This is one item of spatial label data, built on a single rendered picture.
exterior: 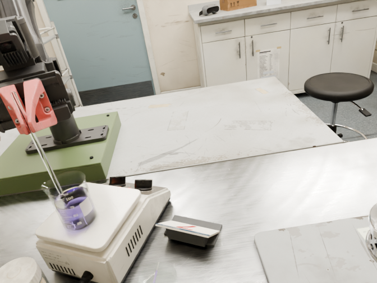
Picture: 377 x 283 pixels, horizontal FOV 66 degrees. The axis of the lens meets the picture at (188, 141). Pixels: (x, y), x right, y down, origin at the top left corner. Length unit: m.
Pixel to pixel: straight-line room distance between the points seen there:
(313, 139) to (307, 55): 2.36
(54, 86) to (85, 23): 2.93
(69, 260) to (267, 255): 0.28
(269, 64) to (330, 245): 2.56
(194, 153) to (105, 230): 0.34
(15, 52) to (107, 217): 0.26
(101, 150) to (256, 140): 0.37
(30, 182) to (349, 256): 0.63
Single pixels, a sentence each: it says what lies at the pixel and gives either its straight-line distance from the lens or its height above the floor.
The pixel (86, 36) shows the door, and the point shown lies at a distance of 3.41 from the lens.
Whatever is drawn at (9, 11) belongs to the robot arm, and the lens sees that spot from 0.67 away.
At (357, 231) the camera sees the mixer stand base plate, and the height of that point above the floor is 0.91.
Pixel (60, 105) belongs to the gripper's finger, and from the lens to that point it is 0.47.
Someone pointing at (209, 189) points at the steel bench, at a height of 0.90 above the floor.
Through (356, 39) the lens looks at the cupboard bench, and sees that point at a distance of 3.26.
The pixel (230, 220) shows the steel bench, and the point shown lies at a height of 0.90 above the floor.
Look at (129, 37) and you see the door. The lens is 3.33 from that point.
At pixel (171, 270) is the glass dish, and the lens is 0.47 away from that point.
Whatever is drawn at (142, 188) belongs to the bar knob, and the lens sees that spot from 0.53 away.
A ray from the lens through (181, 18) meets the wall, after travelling 3.30.
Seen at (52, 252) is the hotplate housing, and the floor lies 0.96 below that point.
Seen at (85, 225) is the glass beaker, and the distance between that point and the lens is 0.44.
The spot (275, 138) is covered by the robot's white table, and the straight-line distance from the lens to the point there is 0.74.
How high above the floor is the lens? 1.28
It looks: 30 degrees down
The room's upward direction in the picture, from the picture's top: 9 degrees counter-clockwise
